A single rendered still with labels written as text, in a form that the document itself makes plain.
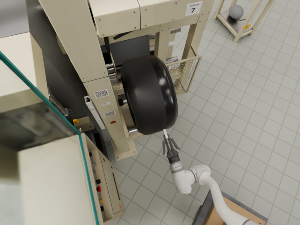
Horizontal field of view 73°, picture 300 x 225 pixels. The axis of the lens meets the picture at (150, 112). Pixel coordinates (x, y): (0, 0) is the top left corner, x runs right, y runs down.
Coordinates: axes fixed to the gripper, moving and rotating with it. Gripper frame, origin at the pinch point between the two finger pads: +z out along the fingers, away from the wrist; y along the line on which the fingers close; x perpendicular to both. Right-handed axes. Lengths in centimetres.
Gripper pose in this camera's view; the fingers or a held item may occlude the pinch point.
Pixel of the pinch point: (165, 134)
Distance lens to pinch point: 143.6
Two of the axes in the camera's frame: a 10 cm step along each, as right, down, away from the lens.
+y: -9.5, 2.8, -1.4
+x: -0.7, 2.7, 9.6
